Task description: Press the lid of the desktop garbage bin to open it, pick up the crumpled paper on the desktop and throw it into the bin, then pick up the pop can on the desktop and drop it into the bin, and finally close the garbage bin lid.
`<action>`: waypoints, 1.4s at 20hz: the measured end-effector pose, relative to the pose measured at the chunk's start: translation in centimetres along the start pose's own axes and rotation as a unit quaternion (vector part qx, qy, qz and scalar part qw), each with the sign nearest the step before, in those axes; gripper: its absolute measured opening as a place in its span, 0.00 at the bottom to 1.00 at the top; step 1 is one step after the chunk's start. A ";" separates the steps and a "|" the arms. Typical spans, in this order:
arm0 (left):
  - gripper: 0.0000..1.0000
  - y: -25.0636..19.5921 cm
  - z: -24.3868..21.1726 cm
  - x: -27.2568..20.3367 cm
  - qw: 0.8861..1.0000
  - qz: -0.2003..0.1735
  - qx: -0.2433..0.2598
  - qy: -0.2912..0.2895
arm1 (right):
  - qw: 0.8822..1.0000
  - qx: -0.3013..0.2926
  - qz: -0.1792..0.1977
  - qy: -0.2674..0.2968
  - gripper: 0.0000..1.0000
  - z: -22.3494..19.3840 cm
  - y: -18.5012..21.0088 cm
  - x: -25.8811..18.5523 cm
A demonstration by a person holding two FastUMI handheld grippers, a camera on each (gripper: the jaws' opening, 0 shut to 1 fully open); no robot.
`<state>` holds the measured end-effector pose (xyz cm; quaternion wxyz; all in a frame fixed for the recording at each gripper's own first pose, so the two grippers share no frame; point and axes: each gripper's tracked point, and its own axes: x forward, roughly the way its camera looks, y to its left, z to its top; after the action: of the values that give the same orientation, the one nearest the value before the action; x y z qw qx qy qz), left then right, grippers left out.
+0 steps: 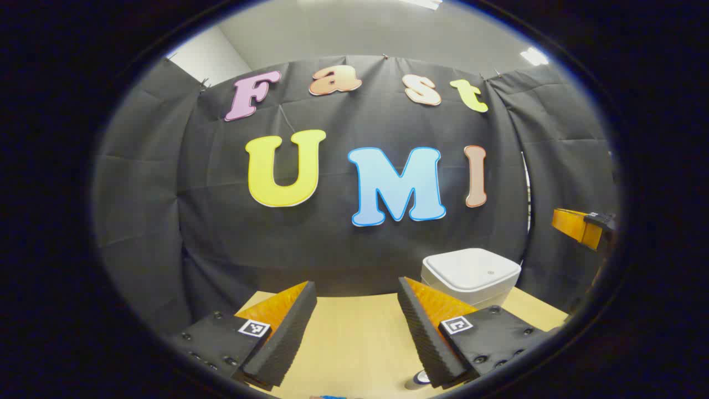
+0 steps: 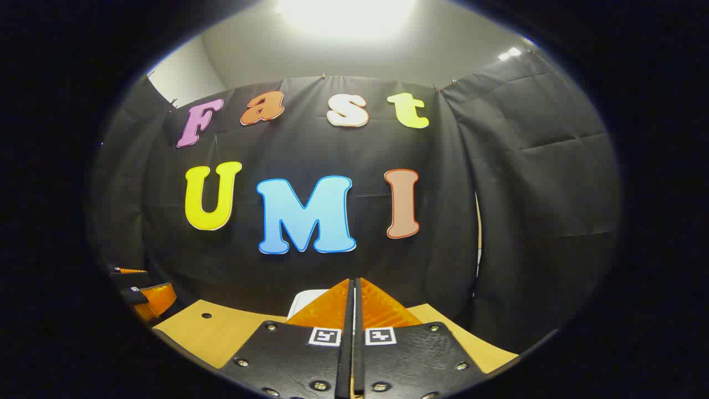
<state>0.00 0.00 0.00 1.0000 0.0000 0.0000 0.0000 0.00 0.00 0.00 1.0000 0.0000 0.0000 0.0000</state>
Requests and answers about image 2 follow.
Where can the ceiling light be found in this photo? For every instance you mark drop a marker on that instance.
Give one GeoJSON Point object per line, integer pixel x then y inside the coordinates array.
{"type": "Point", "coordinates": [346, 14]}

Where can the black backdrop cloth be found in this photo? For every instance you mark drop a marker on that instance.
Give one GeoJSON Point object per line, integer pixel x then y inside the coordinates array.
{"type": "Point", "coordinates": [310, 149]}

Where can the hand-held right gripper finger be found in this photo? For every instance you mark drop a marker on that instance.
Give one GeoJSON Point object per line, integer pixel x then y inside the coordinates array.
{"type": "Point", "coordinates": [359, 332]}
{"type": "Point", "coordinates": [346, 332]}

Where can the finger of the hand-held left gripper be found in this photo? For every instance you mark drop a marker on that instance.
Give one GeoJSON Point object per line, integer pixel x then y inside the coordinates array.
{"type": "Point", "coordinates": [159, 299]}
{"type": "Point", "coordinates": [130, 271]}

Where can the white desktop garbage bin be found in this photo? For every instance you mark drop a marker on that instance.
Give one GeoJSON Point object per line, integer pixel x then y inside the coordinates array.
{"type": "Point", "coordinates": [303, 303]}

